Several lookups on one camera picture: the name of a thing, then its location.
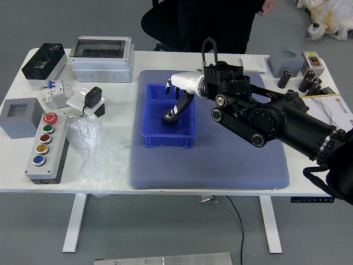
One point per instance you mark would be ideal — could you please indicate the white circuit breaker blue levers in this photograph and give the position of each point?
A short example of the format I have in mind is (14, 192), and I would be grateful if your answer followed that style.
(56, 87)

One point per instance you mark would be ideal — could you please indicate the grey-blue quilted mat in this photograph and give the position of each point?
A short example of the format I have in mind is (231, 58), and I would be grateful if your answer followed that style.
(215, 165)

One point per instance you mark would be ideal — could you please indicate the metal bracket under table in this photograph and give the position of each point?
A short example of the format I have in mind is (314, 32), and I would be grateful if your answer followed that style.
(207, 198)

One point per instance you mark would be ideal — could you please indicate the grey five-button control box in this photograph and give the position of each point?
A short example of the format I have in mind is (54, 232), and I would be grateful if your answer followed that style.
(36, 168)

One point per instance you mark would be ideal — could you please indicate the yellow white carton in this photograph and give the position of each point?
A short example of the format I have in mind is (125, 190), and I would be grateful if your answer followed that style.
(339, 110)

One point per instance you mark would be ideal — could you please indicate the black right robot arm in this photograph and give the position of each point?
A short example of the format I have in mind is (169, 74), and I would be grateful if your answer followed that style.
(289, 121)

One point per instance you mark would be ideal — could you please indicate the black office chair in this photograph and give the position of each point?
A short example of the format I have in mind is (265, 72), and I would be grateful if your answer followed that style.
(150, 22)

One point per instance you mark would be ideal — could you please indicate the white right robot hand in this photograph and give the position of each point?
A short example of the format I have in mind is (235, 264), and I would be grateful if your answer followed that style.
(189, 81)

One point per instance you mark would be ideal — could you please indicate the black table control panel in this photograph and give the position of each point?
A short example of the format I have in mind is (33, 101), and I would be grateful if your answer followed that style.
(311, 199)

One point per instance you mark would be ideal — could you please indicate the grey switch box red button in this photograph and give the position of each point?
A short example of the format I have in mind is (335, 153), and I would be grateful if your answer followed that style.
(314, 62)

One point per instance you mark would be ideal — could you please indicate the white yellow plush toy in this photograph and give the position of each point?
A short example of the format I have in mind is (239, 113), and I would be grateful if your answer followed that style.
(325, 16)

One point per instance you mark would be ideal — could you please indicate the small white plastic part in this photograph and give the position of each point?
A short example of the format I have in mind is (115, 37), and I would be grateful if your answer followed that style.
(69, 91)

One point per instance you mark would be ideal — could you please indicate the silver metal plate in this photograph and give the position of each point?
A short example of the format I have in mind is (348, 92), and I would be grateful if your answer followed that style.
(165, 260)

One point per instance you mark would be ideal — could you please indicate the white wall socket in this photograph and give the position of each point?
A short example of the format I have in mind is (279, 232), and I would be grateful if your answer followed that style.
(75, 100)

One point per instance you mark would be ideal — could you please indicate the blue plastic box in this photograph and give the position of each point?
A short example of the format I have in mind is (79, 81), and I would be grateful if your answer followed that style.
(154, 121)

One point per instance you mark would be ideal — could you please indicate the grey cube with square recess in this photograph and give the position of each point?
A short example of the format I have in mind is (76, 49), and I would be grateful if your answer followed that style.
(16, 127)

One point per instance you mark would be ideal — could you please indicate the grey windowed distribution box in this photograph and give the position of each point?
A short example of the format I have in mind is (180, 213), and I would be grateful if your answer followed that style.
(102, 69)

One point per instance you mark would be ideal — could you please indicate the person's hand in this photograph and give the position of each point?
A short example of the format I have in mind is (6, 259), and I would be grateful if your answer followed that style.
(268, 7)

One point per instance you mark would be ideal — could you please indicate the clear plastic bag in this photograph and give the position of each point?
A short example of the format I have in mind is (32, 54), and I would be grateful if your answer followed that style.
(96, 154)

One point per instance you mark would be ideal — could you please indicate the small black box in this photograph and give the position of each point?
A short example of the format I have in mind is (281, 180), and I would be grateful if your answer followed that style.
(330, 91)

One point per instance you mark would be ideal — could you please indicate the grey box with round hole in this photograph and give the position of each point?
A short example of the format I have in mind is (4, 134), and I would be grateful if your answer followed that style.
(284, 62)

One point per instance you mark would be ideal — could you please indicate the white table leg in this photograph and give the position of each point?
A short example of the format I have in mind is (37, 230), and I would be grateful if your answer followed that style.
(271, 226)
(74, 226)

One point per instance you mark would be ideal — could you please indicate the big black gear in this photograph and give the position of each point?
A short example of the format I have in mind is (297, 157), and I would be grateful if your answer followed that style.
(167, 119)

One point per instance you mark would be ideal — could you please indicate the white wall switch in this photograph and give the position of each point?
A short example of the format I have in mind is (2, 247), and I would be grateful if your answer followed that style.
(256, 64)

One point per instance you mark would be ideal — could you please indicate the black-lidded white enclosure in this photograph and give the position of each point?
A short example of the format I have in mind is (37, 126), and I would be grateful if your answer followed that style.
(41, 63)

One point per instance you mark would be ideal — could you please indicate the black plug block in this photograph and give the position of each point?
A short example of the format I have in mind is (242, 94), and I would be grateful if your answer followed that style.
(100, 110)

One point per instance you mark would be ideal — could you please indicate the white breaker with orange mark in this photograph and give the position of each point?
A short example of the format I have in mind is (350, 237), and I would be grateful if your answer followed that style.
(47, 96)

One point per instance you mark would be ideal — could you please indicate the black power adapter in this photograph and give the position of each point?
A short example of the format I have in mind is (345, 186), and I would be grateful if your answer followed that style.
(92, 96)

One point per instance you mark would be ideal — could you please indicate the person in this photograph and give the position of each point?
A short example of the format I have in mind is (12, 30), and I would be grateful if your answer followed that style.
(220, 22)

